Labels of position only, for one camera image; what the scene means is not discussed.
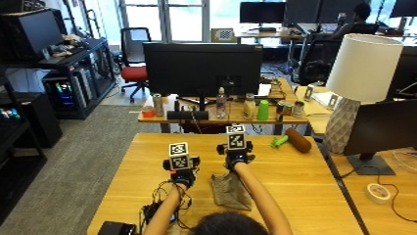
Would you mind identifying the person's left hand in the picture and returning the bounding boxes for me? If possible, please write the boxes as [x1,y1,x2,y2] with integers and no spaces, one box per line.
[161,156,202,190]

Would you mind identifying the person's right hand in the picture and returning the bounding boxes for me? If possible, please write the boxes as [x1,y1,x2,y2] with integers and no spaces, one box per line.
[216,141,257,172]

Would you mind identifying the white marker cube on right glove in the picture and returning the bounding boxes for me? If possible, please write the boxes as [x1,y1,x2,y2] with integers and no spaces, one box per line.
[224,124,249,152]

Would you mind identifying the white marker cube on glove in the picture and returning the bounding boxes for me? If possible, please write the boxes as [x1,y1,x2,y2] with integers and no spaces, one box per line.
[224,124,249,152]
[168,141,192,171]

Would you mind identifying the white marker cube on left glove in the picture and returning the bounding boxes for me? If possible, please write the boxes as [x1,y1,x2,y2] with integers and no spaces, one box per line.
[168,141,192,171]

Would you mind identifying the grey cloth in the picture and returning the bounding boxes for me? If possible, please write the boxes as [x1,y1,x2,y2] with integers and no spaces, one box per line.
[209,171,254,212]

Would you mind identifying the wooden desk with bottles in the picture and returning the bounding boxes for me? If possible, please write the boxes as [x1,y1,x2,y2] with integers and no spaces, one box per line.
[137,77,310,135]

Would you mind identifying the green cup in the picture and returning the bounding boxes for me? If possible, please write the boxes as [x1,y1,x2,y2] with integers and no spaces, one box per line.
[256,99,270,122]

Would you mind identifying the cream bottle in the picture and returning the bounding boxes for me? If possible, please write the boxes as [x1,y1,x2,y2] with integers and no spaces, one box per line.
[242,93,257,121]

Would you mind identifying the clear water bottle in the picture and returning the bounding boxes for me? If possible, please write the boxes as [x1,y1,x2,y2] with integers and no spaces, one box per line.
[214,86,228,119]

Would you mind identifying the black cylinder speaker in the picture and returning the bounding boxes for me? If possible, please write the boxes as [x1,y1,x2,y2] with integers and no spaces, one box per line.
[165,110,209,121]

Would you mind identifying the dark printed can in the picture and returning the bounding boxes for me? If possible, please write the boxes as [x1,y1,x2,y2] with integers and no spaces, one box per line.
[274,101,293,122]

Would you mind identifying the glass jar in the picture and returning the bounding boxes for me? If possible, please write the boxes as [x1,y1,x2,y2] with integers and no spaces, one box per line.
[290,100,306,119]

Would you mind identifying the black box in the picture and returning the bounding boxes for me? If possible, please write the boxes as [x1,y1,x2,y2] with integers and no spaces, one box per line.
[96,220,141,235]

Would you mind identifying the white papers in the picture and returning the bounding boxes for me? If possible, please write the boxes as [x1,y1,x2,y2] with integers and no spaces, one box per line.
[311,90,345,111]

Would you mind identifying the large black monitor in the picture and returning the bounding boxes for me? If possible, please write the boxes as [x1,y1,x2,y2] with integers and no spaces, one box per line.
[142,41,265,98]

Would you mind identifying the white tape roll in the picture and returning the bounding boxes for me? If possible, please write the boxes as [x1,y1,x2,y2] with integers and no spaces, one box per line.
[363,182,391,206]

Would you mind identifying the red seat office chair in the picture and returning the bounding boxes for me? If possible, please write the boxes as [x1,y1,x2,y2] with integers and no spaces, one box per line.
[118,26,153,104]

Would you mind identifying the black office chair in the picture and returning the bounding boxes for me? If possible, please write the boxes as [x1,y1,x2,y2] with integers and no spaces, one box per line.
[298,38,343,86]

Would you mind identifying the black monitor on square stand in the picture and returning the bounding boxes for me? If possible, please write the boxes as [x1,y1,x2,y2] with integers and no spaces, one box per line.
[342,98,417,176]

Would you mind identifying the computer tower with coloured lights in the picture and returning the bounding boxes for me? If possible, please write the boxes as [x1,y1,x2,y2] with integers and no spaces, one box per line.
[41,71,94,111]

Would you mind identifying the checkerboard cardboard box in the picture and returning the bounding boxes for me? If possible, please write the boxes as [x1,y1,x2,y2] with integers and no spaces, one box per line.
[209,27,238,44]

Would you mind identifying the black rack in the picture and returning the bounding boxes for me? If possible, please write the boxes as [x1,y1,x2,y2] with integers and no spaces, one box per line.
[0,73,49,227]

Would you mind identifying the white table lamp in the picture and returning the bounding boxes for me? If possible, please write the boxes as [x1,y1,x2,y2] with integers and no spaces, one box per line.
[322,32,405,155]

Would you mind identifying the black shelf unit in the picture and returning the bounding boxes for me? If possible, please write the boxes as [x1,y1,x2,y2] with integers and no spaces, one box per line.
[0,36,118,120]

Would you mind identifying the background black monitor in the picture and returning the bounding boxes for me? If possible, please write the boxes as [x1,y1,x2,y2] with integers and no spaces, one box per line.
[238,1,288,24]

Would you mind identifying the black monitor on shelf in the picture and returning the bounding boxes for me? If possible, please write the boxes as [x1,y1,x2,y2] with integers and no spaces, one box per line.
[0,8,65,62]

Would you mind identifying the black glove cables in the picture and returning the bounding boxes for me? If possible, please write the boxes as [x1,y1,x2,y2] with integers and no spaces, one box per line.
[138,178,196,230]

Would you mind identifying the brown roller with green handle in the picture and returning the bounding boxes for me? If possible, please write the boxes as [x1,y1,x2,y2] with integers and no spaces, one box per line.
[269,127,313,155]

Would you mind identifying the thin red black cable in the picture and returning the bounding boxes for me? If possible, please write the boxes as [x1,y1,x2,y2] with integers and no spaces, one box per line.
[375,175,417,224]

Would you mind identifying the white cable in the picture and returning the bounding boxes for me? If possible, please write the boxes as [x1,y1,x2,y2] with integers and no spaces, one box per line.
[391,147,417,174]

